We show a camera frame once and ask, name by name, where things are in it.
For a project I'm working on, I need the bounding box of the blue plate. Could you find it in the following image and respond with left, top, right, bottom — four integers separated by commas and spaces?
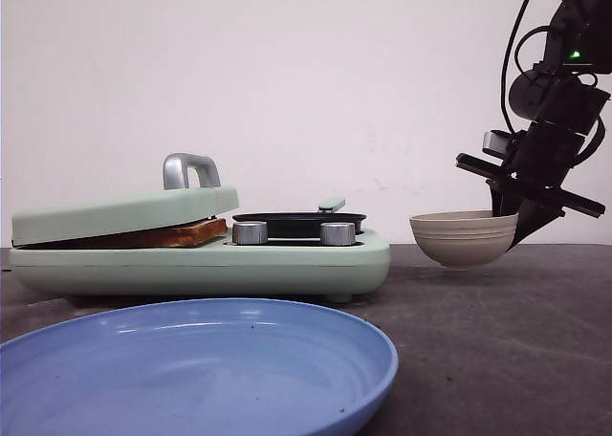
1, 298, 399, 435

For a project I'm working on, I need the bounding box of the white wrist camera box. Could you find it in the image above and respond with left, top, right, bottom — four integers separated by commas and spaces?
482, 129, 513, 159

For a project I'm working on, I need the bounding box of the black round frying pan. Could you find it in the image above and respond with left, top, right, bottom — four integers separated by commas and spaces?
232, 197, 367, 239

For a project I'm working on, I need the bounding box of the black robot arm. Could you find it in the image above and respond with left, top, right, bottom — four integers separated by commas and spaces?
456, 0, 611, 244

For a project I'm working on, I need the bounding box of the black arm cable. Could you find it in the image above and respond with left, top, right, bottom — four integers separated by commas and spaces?
499, 0, 551, 136

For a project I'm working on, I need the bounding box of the mint green hinged lid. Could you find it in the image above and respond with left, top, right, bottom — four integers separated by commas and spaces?
12, 153, 239, 247

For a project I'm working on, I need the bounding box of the cream ceramic bowl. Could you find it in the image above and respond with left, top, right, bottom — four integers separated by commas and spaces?
409, 210, 518, 268

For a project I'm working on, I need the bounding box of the silver right control knob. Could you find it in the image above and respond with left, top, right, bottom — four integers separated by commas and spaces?
319, 222, 357, 247

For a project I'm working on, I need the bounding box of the silver control knob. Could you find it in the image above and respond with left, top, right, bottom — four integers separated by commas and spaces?
319, 222, 357, 247
232, 221, 268, 246

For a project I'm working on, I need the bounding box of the mint green breakfast maker base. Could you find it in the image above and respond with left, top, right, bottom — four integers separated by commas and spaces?
10, 229, 391, 301

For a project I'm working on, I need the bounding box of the silver left control knob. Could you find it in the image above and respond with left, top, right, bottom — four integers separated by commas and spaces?
232, 221, 268, 246

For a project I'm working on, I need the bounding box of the grey tablecloth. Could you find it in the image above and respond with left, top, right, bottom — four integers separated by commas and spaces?
1, 245, 611, 435

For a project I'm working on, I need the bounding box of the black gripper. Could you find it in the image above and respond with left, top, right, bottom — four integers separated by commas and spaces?
456, 121, 605, 250

